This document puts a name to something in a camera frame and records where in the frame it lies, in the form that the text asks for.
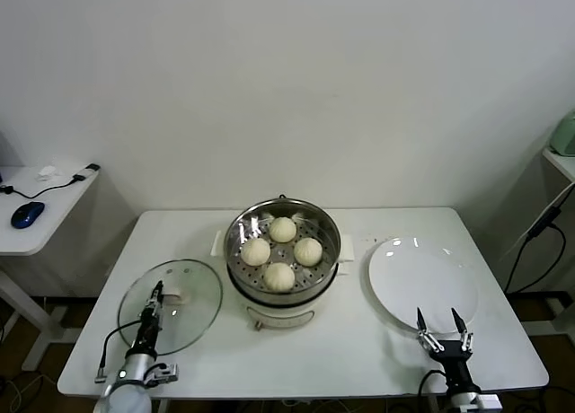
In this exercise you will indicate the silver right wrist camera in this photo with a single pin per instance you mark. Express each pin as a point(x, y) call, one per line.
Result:
point(489, 403)

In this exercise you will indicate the crumpled white tissue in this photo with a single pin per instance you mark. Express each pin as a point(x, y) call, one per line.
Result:
point(49, 173)

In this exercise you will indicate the white electric cooker base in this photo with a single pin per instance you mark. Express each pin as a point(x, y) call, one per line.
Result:
point(280, 316)

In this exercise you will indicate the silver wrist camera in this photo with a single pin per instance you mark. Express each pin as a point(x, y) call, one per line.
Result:
point(164, 371)
point(489, 403)

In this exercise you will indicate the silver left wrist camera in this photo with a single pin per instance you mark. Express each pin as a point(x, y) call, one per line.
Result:
point(164, 371)

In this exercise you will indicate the white side desk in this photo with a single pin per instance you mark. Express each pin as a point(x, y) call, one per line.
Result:
point(54, 215)

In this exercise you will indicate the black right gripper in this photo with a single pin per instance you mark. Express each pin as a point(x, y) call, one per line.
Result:
point(453, 363)

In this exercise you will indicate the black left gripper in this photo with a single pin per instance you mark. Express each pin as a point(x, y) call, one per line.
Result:
point(148, 332)

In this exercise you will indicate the white round plate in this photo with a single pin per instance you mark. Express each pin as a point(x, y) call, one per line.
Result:
point(418, 274)

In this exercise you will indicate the white shelf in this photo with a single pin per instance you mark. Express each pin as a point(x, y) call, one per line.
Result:
point(561, 161)

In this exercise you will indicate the pale green appliance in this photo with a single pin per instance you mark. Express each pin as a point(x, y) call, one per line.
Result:
point(565, 134)

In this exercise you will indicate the stainless steel steamer basket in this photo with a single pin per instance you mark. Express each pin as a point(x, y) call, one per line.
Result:
point(236, 238)

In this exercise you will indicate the blue computer mouse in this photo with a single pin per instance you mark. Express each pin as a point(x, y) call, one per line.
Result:
point(28, 213)

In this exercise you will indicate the white steamed baozi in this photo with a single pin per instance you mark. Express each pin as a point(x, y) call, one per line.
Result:
point(256, 251)
point(283, 229)
point(308, 251)
point(279, 277)

